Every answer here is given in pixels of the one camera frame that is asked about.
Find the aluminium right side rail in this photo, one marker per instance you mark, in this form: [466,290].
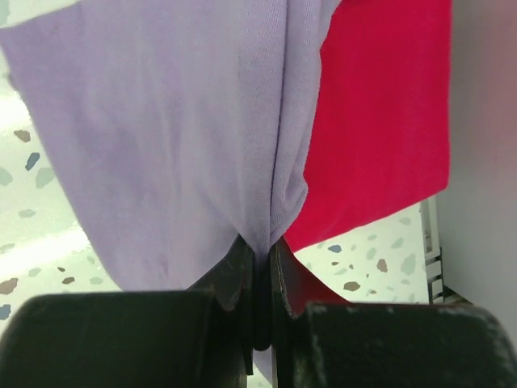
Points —
[438,292]

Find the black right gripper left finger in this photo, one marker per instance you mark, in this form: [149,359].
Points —
[199,337]

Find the folded pink t shirt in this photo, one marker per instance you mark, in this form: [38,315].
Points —
[380,140]

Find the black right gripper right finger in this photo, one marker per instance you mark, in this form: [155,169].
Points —
[321,340]

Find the purple t shirt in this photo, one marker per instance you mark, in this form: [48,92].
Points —
[176,128]

